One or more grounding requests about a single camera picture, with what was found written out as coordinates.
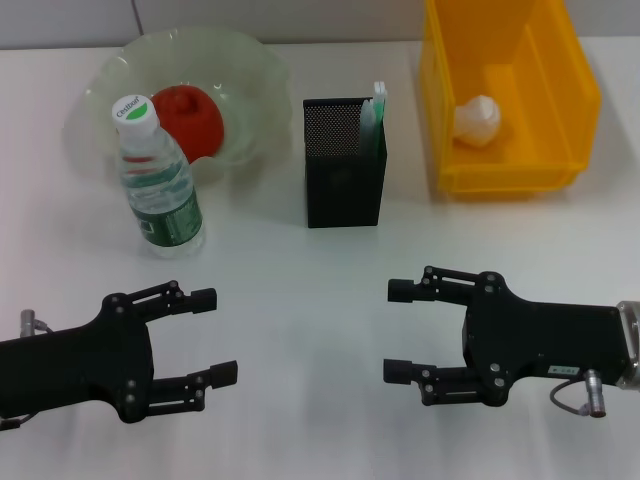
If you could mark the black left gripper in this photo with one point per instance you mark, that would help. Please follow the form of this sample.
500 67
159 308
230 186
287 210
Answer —
75 370

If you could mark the pale green fruit plate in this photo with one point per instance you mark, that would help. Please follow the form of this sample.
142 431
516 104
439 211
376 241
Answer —
240 75

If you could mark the black mesh pen holder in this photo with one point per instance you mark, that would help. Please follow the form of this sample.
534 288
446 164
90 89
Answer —
340 190

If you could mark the white paper ball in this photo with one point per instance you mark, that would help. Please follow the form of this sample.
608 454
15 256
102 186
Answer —
477 120

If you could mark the grey pen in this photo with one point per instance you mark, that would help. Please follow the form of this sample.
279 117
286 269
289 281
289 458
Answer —
369 127

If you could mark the green utility knife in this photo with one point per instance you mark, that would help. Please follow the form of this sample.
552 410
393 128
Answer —
382 97

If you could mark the clear green-label water bottle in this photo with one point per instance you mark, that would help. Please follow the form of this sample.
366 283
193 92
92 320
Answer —
160 200

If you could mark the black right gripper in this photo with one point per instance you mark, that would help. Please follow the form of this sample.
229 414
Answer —
545 345

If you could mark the yellow plastic bin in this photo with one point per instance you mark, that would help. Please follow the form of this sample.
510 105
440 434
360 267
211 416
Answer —
550 75

